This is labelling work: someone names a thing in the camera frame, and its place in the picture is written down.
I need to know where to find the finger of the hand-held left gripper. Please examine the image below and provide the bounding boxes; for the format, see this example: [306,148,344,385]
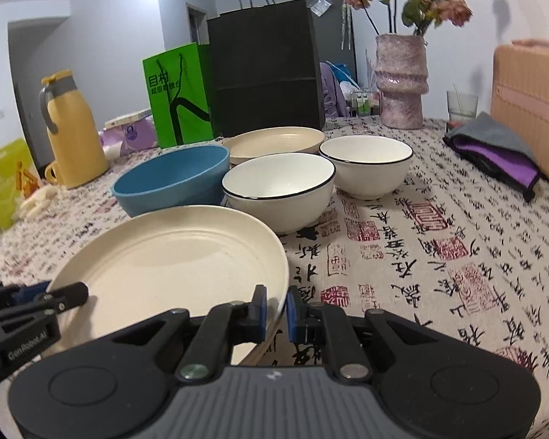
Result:
[0,282,90,380]
[0,282,52,315]

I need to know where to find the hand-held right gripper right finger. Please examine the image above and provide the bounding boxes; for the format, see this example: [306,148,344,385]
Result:
[285,285,444,384]

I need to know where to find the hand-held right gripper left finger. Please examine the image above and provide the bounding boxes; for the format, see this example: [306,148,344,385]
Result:
[105,285,270,382]

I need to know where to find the large cream plate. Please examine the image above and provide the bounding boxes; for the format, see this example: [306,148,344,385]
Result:
[46,205,288,367]

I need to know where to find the white bowl black rim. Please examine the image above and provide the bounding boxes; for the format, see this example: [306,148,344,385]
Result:
[319,135,413,200]
[222,153,337,234]

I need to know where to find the blue bowl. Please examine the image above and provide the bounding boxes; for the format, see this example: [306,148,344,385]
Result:
[111,145,230,217]

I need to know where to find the medium cream plate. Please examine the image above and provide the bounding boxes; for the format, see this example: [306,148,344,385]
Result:
[223,127,325,166]

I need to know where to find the white rubber gloves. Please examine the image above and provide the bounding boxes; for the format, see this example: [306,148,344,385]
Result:
[20,186,56,218]

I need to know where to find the yellow-green snack box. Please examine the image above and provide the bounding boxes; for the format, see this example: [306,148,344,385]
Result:
[0,138,42,230]

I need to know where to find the yellow mug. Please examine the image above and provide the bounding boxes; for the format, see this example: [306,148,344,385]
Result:
[44,161,67,186]

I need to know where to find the printed tablecloth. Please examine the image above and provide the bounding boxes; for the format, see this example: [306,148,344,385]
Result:
[0,116,549,439]

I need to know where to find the yellow thermos jug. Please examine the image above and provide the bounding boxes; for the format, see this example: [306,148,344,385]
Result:
[39,70,111,189]

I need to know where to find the purple tissue pack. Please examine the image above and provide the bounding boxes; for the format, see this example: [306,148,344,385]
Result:
[98,116,158,156]

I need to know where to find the flat white box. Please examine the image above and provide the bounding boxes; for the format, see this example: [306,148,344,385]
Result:
[104,109,153,129]

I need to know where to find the small bottles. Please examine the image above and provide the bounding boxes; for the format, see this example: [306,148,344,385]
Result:
[350,89,380,118]

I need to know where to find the purple cloth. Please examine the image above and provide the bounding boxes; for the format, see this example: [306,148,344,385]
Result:
[320,61,351,120]

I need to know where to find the green paper bag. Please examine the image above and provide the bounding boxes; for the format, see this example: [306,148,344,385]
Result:
[142,42,214,148]

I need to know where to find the black paper bag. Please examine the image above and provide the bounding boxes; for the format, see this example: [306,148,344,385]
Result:
[207,0,326,139]

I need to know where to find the pink textured vase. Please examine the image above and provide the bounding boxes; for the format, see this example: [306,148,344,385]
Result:
[375,33,428,130]

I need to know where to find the clear drinking glass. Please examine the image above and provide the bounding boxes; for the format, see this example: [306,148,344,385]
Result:
[447,83,479,124]

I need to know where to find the grey refrigerator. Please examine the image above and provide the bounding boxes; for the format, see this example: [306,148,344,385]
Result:
[309,0,356,90]

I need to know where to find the grey interior door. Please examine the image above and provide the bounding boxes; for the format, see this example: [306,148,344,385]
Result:
[186,2,208,46]

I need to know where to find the pink hard case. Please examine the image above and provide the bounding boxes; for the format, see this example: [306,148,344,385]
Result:
[490,39,549,193]

